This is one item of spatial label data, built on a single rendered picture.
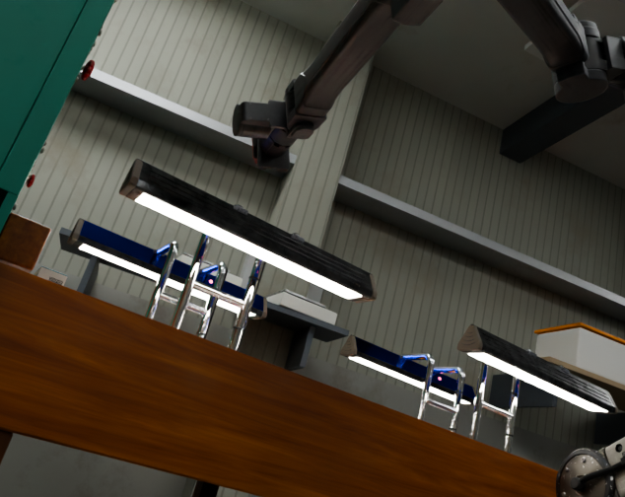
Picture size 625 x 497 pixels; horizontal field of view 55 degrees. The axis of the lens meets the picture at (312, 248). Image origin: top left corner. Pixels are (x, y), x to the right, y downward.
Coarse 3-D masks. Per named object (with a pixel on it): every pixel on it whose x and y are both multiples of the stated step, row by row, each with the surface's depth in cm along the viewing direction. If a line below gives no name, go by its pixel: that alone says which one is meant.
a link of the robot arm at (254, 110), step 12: (240, 108) 104; (252, 108) 103; (264, 108) 104; (276, 108) 105; (240, 120) 104; (252, 120) 103; (264, 120) 103; (276, 120) 104; (240, 132) 105; (252, 132) 105; (264, 132) 106; (288, 132) 104; (300, 132) 102; (312, 132) 102
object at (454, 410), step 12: (432, 360) 204; (432, 372) 202; (444, 372) 218; (456, 372) 212; (456, 384) 210; (456, 396) 207; (420, 408) 198; (444, 408) 203; (456, 408) 206; (456, 420) 204
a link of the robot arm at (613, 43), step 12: (588, 36) 91; (612, 36) 91; (588, 48) 90; (600, 48) 92; (612, 48) 91; (588, 60) 90; (600, 60) 90; (612, 60) 90; (624, 60) 91; (552, 72) 94; (612, 72) 91
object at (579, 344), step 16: (544, 336) 387; (560, 336) 373; (576, 336) 360; (592, 336) 362; (608, 336) 365; (544, 352) 381; (560, 352) 368; (576, 352) 356; (592, 352) 359; (608, 352) 363; (624, 352) 367; (592, 368) 356; (608, 368) 360; (624, 368) 364; (624, 384) 362
